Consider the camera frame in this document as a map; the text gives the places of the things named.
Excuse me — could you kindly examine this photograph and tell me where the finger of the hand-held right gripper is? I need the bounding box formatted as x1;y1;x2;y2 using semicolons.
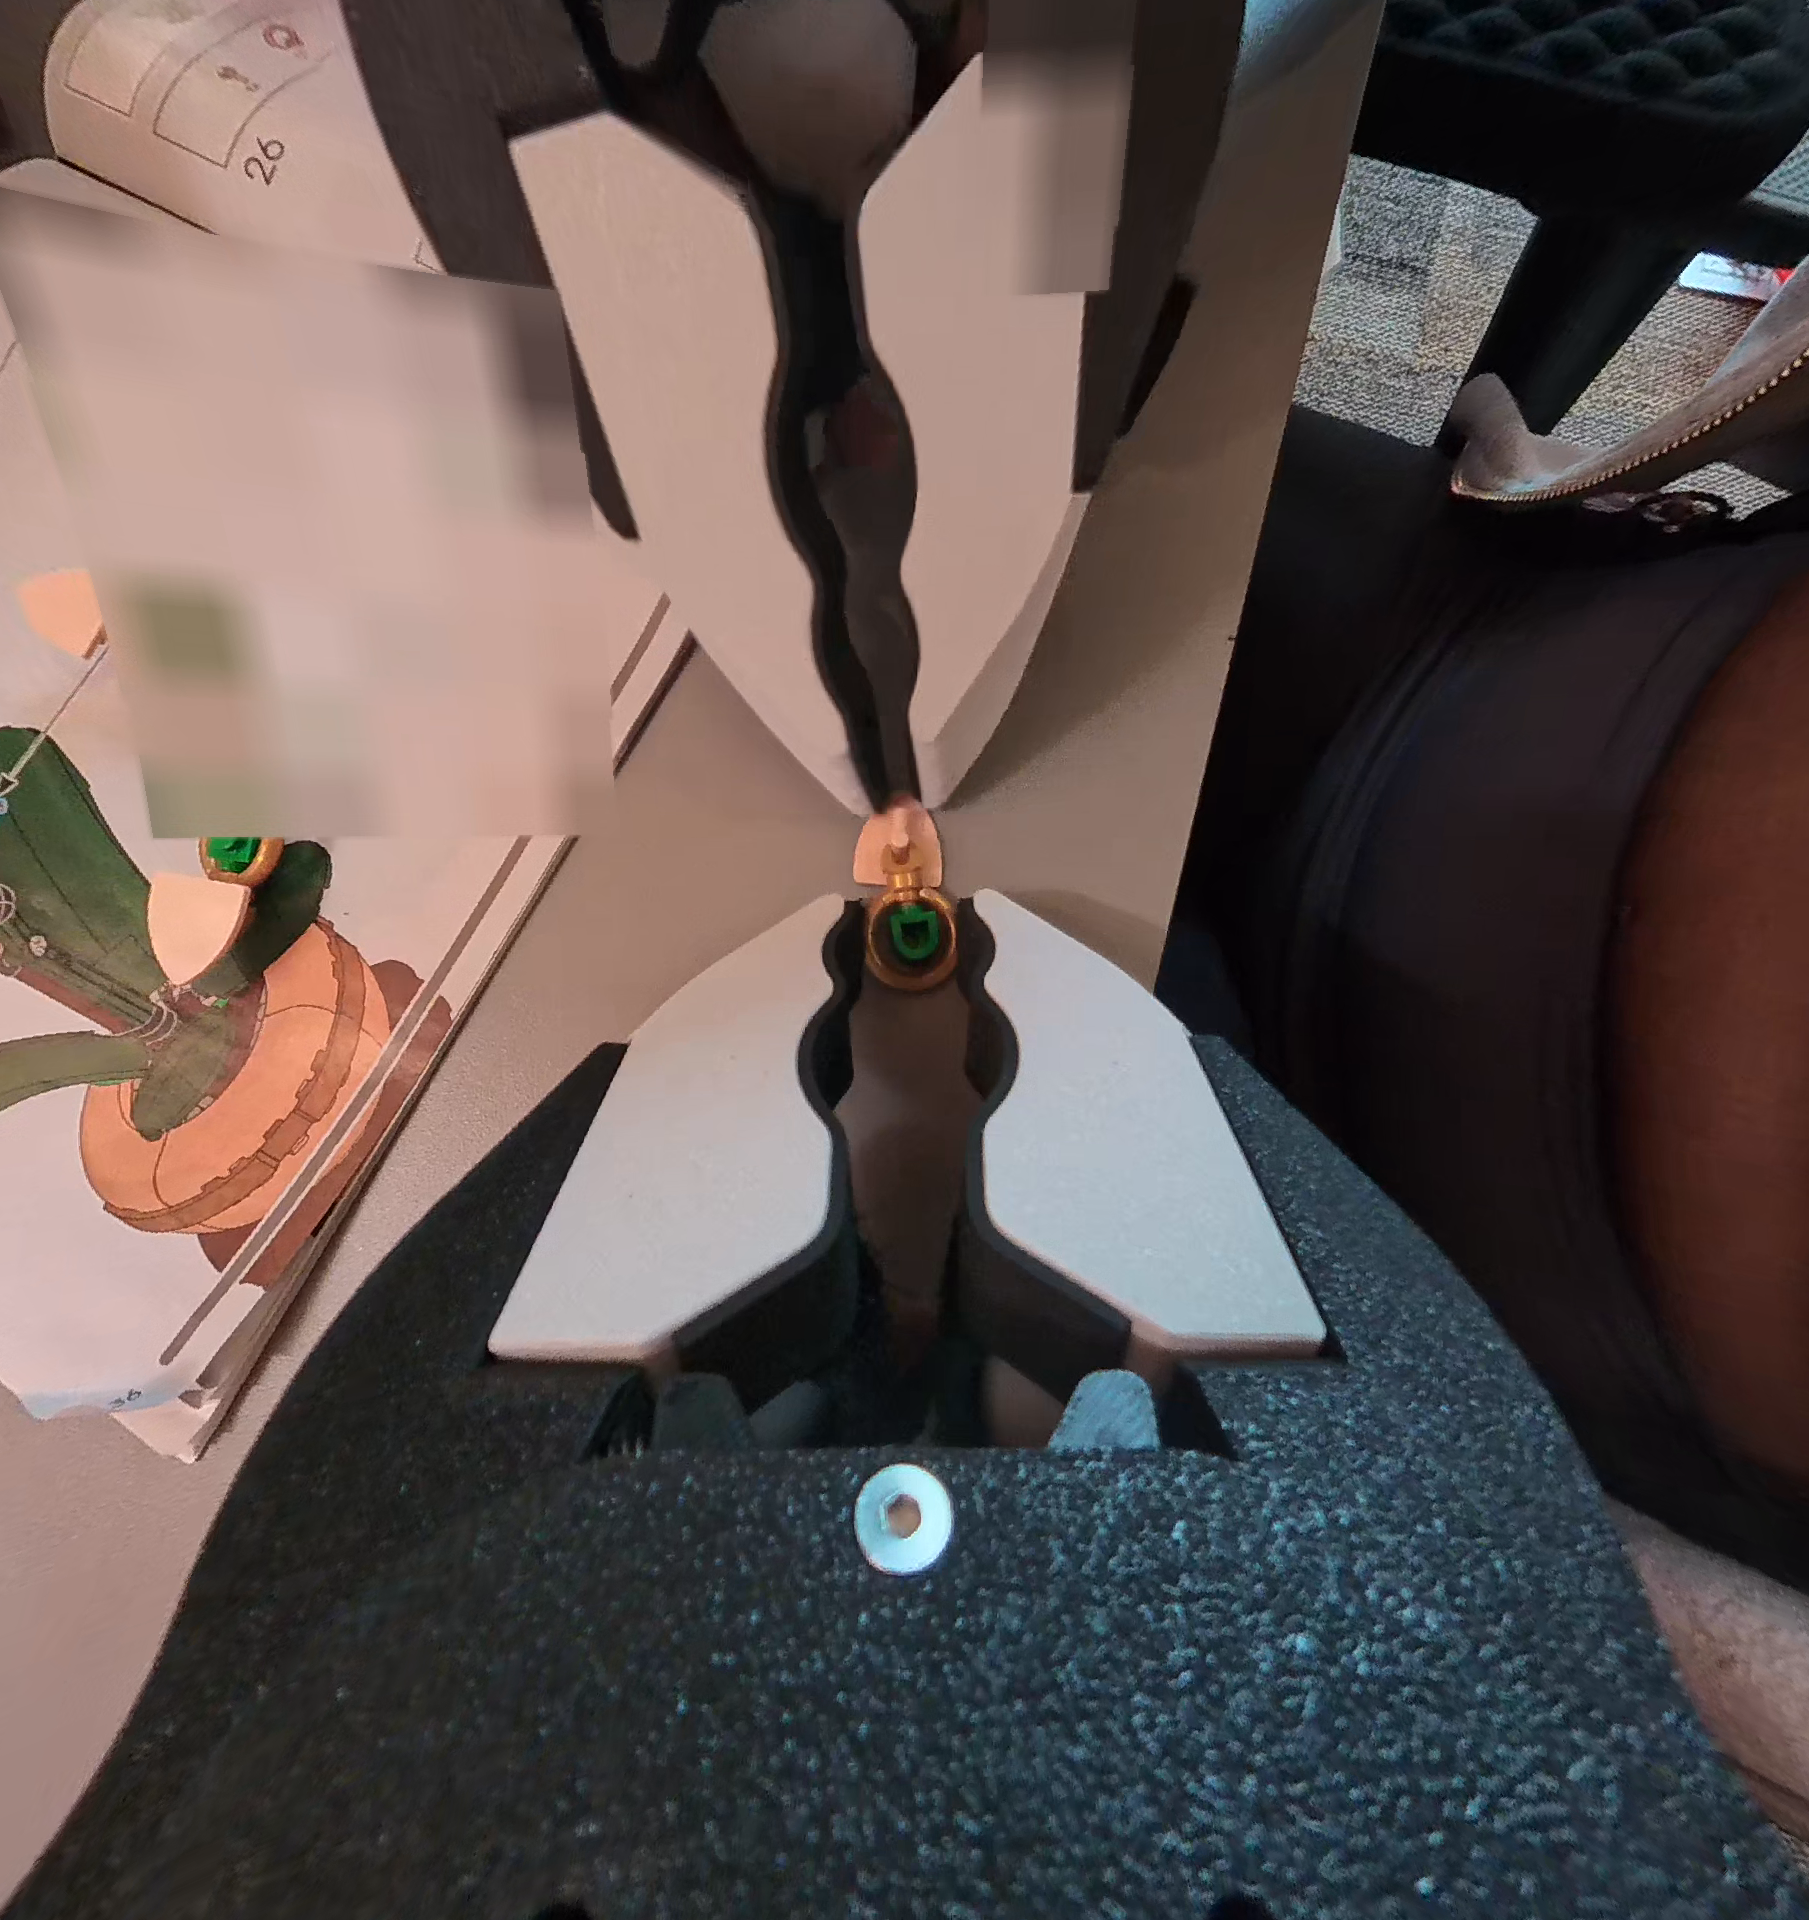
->
857;57;1091;815
508;108;912;815

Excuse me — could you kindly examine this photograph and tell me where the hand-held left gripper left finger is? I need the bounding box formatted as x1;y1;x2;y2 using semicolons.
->
483;890;866;1370

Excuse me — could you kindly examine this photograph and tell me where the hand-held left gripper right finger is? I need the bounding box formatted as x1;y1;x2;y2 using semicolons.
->
961;886;1331;1367

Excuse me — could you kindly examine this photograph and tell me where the gold ring toy piece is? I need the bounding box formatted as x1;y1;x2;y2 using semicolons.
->
860;886;962;994

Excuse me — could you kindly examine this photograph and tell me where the peach petal toy piece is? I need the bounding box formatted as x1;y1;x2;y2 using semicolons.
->
850;799;944;897

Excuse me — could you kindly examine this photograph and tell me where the grey desk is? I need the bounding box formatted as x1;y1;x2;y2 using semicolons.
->
0;0;1388;1920

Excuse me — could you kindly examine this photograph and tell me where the black office chair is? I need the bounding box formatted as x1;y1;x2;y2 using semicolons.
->
1354;0;1809;441

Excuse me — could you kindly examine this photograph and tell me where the instruction booklet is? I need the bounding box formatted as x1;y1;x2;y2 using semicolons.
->
0;0;695;1463

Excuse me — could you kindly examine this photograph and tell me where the person's leg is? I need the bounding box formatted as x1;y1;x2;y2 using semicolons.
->
1162;403;1809;1863

